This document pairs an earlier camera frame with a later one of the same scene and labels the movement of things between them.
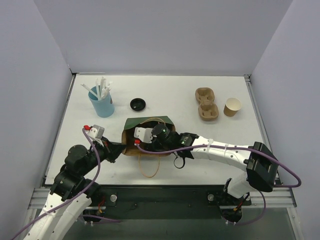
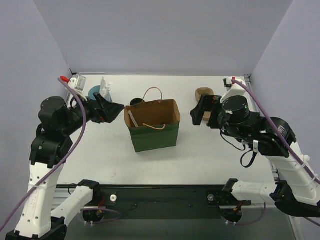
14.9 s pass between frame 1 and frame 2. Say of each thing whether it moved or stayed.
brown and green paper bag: moved
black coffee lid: stayed
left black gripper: moved
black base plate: stayed
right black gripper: moved
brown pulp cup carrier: stayed
